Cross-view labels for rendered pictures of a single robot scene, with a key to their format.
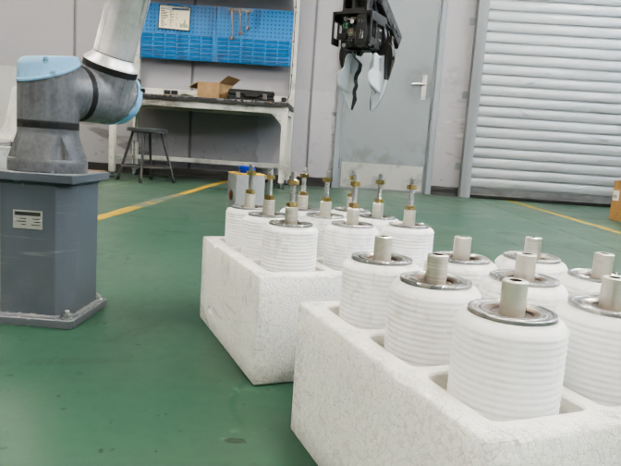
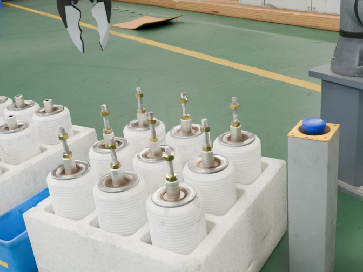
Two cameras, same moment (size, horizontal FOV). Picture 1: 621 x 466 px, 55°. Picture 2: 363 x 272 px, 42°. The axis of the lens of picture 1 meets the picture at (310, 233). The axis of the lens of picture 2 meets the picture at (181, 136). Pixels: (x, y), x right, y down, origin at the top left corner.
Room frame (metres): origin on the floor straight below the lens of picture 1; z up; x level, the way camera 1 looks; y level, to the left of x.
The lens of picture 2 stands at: (1.89, -0.42, 0.65)
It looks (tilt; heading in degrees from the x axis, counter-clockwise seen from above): 24 degrees down; 148
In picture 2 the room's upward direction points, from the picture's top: 6 degrees counter-clockwise
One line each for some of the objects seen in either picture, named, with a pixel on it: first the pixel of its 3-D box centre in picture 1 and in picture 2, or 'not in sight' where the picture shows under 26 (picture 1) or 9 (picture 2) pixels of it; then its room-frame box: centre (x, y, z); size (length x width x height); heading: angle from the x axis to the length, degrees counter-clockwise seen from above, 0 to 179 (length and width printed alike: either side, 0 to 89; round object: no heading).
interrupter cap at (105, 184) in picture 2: (377, 216); (118, 182); (1.20, -0.13, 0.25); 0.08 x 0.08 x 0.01
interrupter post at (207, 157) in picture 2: (302, 202); (207, 157); (1.26, 0.02, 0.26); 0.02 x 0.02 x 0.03
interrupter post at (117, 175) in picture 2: (377, 211); (117, 175); (1.20, -0.13, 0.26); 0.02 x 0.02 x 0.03
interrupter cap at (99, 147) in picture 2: (352, 225); (110, 145); (1.05, -0.07, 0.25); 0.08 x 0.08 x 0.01
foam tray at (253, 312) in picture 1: (319, 296); (165, 222); (1.16, -0.03, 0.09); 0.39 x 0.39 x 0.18; 24
